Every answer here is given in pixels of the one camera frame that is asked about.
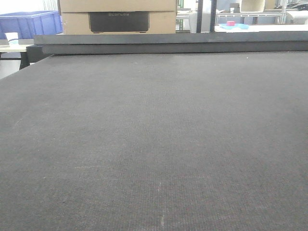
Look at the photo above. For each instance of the red tape roll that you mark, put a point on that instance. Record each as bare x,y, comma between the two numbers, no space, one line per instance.
230,23

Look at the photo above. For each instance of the white paper cup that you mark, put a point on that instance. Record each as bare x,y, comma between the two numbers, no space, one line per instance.
12,38

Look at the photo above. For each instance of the beige side table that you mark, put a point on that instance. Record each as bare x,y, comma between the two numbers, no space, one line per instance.
21,48

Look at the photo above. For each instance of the white background table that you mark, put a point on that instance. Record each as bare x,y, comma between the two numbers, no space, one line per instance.
264,28

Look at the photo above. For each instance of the blue tray on table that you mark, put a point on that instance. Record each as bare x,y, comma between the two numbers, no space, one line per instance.
235,26

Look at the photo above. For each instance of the lower cardboard box black panel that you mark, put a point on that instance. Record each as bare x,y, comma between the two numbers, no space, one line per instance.
79,24

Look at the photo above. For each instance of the dark grey foam board stack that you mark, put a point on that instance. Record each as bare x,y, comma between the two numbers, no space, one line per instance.
214,42

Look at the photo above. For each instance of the blue plastic crate background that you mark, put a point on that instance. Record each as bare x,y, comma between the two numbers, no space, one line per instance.
29,24

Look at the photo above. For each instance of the black vertical post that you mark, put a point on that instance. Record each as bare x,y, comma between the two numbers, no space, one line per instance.
199,16

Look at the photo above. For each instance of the upper cardboard box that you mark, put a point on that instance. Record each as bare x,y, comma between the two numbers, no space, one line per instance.
70,6

